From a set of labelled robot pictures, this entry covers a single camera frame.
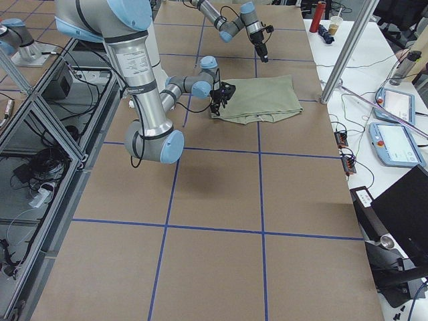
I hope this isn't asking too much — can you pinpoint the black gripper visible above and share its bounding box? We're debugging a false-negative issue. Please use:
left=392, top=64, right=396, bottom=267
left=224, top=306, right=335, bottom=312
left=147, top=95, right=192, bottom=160
left=210, top=88, right=227, bottom=116
left=249, top=30, right=268, bottom=63

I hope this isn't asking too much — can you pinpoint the green long-sleeve shirt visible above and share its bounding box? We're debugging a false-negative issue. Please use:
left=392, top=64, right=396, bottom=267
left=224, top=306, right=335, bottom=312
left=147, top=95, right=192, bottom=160
left=211, top=75, right=304, bottom=124

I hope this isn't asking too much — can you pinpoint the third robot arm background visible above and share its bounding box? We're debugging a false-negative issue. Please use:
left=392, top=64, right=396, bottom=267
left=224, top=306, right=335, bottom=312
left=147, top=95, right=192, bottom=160
left=1, top=18, right=48, bottom=68

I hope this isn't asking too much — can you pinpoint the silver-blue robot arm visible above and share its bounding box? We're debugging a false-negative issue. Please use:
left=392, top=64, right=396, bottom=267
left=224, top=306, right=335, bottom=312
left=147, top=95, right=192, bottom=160
left=56, top=1, right=235, bottom=164
left=183, top=0, right=274, bottom=63

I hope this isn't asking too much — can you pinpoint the folded dark blue umbrella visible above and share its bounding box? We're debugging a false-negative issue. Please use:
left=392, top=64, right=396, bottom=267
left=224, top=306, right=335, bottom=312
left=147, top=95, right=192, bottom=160
left=318, top=24, right=334, bottom=45

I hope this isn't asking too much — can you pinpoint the red cylinder bottle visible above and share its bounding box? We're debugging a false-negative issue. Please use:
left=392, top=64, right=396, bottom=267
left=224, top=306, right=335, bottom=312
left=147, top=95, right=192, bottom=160
left=309, top=1, right=326, bottom=33

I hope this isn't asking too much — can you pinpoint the iced coffee cup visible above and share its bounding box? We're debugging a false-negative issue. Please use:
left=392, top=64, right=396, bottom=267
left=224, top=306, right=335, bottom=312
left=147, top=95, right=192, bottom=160
left=328, top=9, right=343, bottom=36

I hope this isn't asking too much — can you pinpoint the far orange terminal block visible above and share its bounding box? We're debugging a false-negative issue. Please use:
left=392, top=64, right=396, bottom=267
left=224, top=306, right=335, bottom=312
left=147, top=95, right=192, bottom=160
left=334, top=130, right=348, bottom=148

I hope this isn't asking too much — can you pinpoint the orange terminal block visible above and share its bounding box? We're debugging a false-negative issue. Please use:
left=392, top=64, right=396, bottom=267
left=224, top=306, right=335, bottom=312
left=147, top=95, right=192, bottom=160
left=341, top=154, right=356, bottom=177
left=334, top=130, right=348, bottom=148

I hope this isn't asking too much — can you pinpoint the near orange terminal block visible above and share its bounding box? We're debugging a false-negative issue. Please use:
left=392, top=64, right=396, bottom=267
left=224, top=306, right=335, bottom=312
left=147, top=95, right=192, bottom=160
left=341, top=154, right=356, bottom=177

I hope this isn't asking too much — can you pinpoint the grey water bottle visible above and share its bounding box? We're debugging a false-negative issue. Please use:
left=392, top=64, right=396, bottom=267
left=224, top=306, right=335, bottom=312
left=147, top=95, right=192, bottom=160
left=389, top=49, right=421, bottom=86

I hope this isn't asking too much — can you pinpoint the far teach pendant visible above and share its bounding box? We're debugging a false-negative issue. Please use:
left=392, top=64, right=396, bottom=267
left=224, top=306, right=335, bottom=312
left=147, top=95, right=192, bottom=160
left=374, top=88, right=415, bottom=125

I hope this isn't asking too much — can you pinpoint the teach pendant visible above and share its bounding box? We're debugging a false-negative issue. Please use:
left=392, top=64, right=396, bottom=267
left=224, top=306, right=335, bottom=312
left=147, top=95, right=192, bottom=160
left=368, top=122, right=426, bottom=168
left=374, top=88, right=415, bottom=125

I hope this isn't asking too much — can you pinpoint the near teach pendant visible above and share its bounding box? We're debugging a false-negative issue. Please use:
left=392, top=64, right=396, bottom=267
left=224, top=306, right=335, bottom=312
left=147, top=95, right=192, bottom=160
left=368, top=122, right=426, bottom=168

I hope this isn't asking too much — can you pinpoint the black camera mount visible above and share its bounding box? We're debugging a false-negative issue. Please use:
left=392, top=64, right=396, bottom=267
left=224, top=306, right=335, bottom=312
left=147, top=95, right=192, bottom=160
left=262, top=23, right=274, bottom=33
left=221, top=82, right=236, bottom=101

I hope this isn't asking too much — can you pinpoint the right black braided cable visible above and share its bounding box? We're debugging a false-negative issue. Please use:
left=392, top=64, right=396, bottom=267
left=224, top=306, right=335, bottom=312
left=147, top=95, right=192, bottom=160
left=173, top=66, right=223, bottom=114

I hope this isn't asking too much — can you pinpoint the black braided cable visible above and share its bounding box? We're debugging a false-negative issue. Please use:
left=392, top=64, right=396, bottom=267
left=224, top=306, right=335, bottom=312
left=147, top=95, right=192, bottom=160
left=219, top=5, right=248, bottom=27
left=173, top=66, right=223, bottom=114

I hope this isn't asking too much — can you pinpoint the left black braided cable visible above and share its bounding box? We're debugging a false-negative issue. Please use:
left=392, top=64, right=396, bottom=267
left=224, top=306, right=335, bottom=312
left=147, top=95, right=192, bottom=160
left=219, top=5, right=248, bottom=27

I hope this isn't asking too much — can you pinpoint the aluminium frame post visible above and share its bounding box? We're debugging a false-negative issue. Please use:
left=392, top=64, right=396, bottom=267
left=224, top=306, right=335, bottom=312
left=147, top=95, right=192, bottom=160
left=320, top=0, right=379, bottom=104

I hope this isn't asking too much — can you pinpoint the grey box under frame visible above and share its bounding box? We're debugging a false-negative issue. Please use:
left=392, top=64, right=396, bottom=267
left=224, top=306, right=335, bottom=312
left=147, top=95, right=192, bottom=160
left=42, top=70, right=73, bottom=100

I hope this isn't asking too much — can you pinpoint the aluminium truss frame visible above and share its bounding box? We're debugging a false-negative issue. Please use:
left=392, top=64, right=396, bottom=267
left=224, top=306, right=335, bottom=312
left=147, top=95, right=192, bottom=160
left=1, top=40, right=120, bottom=320

